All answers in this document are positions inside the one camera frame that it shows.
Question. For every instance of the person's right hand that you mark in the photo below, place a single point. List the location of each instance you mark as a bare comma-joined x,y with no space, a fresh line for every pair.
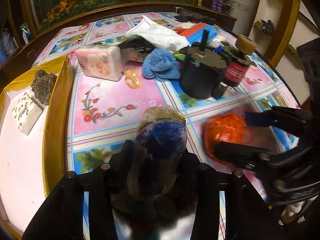
292,211

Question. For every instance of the orange plastic bag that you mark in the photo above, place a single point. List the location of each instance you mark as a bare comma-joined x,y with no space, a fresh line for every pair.
225,130

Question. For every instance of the white plastic bag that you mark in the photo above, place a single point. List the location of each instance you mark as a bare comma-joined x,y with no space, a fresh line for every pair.
160,33

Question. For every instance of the blue roll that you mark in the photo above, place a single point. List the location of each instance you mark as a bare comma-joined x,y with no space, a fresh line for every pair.
207,30

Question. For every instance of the red label motor with wheel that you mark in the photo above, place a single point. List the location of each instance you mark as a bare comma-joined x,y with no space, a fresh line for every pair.
236,68

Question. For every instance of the lemon print tissue pack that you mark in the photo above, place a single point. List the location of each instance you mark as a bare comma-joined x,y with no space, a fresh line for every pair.
26,112

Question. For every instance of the black foil packet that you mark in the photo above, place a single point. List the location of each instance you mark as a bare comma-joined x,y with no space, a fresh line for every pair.
136,45

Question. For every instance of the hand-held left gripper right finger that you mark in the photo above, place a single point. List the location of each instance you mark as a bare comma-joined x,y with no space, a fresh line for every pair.
190,162

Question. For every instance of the pink tissue pack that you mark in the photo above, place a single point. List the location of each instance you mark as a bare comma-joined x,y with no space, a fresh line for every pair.
100,63

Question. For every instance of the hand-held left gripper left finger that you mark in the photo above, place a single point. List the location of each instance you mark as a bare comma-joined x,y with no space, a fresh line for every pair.
122,160

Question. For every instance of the wooden cabinet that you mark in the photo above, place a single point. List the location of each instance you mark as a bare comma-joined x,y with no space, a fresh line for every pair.
222,17

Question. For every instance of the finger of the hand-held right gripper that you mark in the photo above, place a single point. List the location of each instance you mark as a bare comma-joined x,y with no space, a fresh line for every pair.
240,153
270,118

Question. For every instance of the grey thermos jug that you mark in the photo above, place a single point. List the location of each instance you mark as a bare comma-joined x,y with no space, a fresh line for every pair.
6,42

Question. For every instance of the blue item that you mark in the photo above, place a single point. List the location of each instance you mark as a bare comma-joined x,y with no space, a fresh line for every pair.
162,135

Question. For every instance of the yellow taped white foam box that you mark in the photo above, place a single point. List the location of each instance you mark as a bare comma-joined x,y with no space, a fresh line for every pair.
22,167

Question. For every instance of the black plastic tool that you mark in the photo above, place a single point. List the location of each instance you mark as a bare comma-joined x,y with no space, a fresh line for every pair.
192,16

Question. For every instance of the printed floral tablecloth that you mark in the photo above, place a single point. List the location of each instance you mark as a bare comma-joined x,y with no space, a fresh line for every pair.
105,120

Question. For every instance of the steel wool scrubber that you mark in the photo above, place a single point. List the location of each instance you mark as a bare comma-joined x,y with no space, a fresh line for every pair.
43,86

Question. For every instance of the blue towel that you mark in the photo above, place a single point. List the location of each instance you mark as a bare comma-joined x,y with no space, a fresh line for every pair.
161,65

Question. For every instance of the white spray bottle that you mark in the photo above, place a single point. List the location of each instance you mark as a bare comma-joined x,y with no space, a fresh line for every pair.
25,33

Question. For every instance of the purple bottle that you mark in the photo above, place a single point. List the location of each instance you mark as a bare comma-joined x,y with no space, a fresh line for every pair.
220,3
214,3

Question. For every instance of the black motor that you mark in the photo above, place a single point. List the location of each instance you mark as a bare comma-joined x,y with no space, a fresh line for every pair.
200,77

